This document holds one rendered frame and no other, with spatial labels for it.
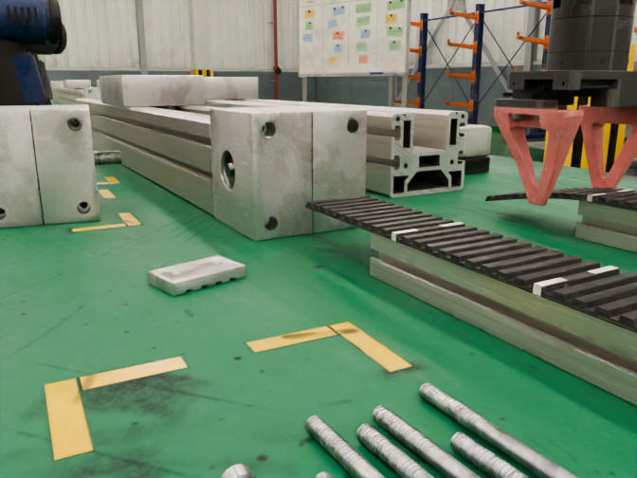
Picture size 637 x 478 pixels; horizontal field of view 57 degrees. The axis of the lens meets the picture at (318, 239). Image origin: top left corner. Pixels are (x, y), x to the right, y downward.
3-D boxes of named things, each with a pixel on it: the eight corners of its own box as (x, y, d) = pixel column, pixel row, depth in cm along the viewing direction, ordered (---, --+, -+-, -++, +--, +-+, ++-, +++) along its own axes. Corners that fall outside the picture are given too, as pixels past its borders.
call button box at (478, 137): (489, 172, 78) (493, 123, 76) (432, 177, 74) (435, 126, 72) (448, 165, 85) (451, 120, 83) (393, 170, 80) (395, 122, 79)
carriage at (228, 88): (259, 113, 113) (258, 76, 111) (203, 115, 107) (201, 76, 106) (228, 110, 126) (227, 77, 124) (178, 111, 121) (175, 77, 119)
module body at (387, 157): (463, 190, 66) (467, 111, 64) (390, 197, 61) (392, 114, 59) (216, 135, 133) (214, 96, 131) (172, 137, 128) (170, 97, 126)
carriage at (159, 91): (206, 125, 83) (204, 74, 81) (125, 128, 77) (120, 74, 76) (173, 119, 96) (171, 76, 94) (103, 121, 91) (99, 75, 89)
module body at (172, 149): (313, 207, 57) (313, 117, 55) (213, 218, 52) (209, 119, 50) (130, 138, 124) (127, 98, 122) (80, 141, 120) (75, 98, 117)
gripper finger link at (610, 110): (528, 193, 50) (538, 80, 48) (584, 187, 53) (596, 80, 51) (599, 209, 44) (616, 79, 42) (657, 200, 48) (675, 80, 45)
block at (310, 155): (389, 223, 50) (392, 108, 48) (254, 241, 44) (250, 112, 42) (335, 204, 58) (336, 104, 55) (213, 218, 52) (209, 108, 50)
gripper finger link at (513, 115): (483, 199, 48) (493, 79, 45) (545, 192, 51) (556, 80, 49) (553, 215, 42) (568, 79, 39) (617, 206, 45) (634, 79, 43)
